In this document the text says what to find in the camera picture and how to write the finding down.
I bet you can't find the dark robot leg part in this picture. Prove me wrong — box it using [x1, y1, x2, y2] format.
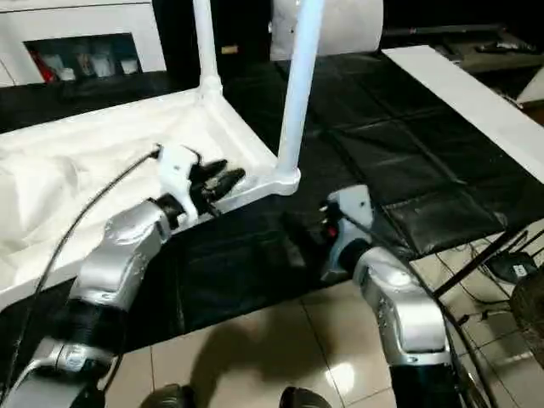
[279, 385, 328, 408]
[142, 384, 196, 408]

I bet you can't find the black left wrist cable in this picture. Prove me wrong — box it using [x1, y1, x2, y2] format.
[0, 144, 165, 396]

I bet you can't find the brown round wicker object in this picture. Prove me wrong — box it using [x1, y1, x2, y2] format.
[508, 275, 544, 356]

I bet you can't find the grey cushion with holes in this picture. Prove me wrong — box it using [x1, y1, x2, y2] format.
[269, 0, 384, 60]

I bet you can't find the black screen with red light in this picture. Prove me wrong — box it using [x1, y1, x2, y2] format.
[382, 24, 507, 38]

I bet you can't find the white plastic table leg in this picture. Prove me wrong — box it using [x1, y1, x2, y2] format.
[193, 0, 223, 99]
[275, 0, 328, 175]

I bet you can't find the white plastic table top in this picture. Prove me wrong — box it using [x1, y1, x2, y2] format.
[0, 87, 302, 310]

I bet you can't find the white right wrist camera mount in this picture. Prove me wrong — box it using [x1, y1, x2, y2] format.
[320, 184, 375, 284]

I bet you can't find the black remote control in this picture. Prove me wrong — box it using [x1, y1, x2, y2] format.
[475, 41, 535, 53]

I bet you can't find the white cabinet with glass doors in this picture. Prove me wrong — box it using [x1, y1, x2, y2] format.
[0, 0, 167, 88]

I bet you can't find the black floor stand foot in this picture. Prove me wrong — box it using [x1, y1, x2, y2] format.
[433, 229, 544, 298]

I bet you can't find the black box with white label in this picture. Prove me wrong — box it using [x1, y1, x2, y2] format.
[491, 252, 540, 282]

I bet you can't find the black cabinet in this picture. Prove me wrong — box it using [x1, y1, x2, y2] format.
[150, 0, 277, 93]

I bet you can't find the white board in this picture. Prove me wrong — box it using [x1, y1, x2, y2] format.
[381, 46, 544, 184]

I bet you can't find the white angled panel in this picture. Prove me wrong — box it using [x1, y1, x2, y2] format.
[517, 67, 544, 108]

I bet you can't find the white plastic upturned table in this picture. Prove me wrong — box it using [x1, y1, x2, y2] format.
[0, 53, 524, 354]

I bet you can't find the red bottle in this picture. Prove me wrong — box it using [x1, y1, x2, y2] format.
[29, 50, 56, 84]

